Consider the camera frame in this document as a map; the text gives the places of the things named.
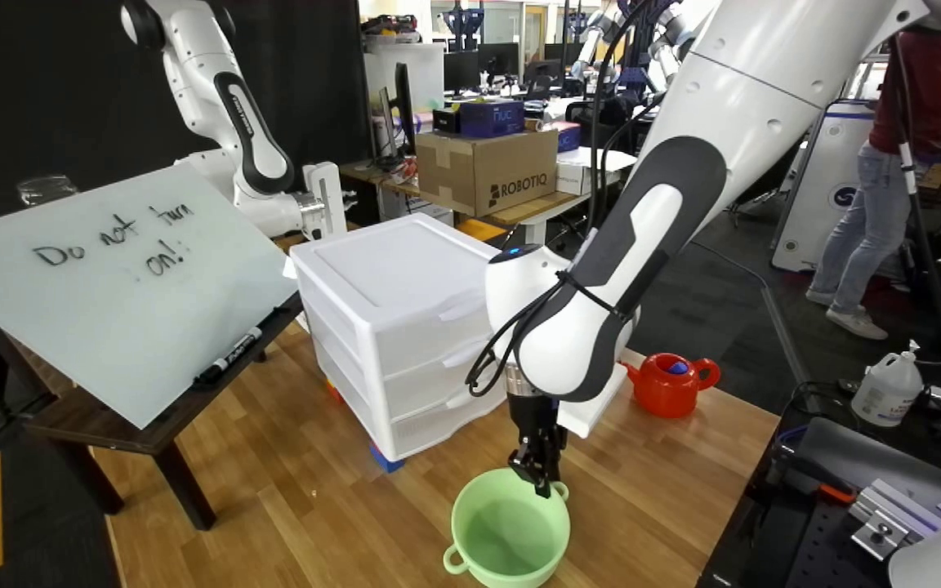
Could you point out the white storage box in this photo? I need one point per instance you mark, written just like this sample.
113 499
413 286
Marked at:
588 167

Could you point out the blue tape piece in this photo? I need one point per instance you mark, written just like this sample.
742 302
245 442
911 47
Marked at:
386 461

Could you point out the dark blue box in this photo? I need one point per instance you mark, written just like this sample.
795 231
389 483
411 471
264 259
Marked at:
480 120

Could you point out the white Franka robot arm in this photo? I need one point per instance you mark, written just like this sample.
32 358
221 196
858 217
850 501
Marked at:
711 108

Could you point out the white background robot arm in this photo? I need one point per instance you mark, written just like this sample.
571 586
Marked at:
242 133

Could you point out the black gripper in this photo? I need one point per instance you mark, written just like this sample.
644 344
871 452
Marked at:
538 420

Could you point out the red toy teapot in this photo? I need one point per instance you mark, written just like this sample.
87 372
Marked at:
671 393

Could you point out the large cardboard box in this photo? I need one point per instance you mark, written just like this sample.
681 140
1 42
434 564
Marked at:
480 174

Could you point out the green plastic cup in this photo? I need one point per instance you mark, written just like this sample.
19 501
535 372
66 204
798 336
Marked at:
508 535

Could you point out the whiteboard with handwritten note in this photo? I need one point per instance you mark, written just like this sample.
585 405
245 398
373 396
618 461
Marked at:
121 295

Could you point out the white translucent plastic drawer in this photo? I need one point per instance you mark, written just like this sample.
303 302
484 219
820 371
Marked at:
426 327
440 421
440 378

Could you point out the dark wooden stand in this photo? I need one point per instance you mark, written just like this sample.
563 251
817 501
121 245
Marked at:
113 435

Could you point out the white plastic drawer cabinet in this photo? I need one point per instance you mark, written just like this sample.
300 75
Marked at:
384 265

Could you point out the person in red sweater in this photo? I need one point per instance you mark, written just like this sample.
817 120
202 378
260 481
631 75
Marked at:
873 217

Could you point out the aluminium extrusion profile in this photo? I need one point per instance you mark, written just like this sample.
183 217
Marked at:
905 517

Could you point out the white plastic jug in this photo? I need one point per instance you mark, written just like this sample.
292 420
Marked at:
887 390

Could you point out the white leaning panel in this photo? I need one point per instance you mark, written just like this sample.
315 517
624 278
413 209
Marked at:
817 196

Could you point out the black perforated breadboard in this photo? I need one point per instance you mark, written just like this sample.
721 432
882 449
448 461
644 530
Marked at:
777 544

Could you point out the black whiteboard marker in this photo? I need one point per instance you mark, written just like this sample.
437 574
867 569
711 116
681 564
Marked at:
229 360

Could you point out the blue ball in teapot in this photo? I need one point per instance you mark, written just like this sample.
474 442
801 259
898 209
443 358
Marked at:
671 371

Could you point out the white wrist camera block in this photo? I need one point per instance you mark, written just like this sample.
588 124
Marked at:
592 412

